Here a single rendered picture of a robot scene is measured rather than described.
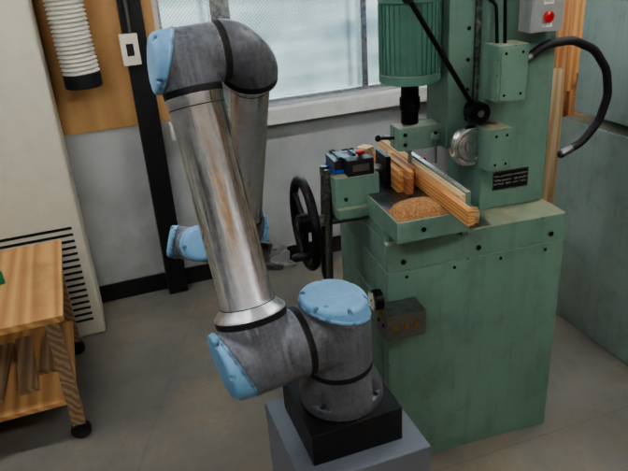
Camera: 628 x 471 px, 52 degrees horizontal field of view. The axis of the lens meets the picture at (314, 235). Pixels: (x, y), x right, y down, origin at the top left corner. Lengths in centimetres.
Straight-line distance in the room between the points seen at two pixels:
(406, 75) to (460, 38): 18
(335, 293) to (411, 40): 78
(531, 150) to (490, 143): 22
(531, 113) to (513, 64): 22
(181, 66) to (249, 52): 14
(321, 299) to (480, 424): 112
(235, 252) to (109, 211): 201
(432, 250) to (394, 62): 54
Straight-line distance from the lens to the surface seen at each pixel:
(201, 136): 124
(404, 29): 182
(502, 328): 213
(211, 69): 127
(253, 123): 141
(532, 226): 201
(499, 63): 183
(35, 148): 282
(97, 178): 317
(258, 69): 131
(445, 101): 192
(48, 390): 256
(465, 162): 191
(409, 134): 193
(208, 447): 240
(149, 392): 271
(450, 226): 177
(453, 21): 188
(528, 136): 203
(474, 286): 200
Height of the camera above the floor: 159
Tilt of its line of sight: 25 degrees down
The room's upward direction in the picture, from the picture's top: 4 degrees counter-clockwise
